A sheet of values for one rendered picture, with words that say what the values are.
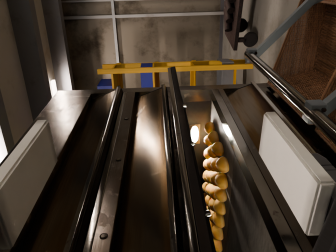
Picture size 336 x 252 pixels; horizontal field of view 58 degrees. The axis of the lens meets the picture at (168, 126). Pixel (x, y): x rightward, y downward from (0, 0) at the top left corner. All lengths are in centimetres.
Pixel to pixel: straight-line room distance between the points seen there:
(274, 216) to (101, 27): 663
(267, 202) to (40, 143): 88
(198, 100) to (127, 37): 549
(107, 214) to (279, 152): 81
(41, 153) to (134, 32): 703
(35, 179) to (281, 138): 13
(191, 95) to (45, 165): 166
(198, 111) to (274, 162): 170
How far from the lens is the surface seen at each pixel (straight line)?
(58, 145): 134
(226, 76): 502
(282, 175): 17
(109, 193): 102
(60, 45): 651
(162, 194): 97
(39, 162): 18
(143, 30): 717
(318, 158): 17
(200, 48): 729
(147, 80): 489
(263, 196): 102
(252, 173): 111
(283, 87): 82
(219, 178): 149
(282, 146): 17
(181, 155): 91
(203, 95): 183
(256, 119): 150
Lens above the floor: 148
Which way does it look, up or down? 1 degrees down
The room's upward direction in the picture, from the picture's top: 92 degrees counter-clockwise
